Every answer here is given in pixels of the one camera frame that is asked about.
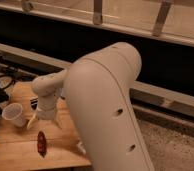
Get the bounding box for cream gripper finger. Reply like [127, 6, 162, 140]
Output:
[27, 114, 39, 130]
[54, 115, 62, 129]

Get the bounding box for white plastic cup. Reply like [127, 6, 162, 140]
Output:
[2, 103, 27, 127]

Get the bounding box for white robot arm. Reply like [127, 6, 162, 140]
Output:
[30, 42, 155, 171]

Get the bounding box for black cable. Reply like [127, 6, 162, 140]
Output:
[0, 66, 21, 91]

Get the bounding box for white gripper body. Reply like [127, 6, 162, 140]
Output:
[36, 103, 57, 120]

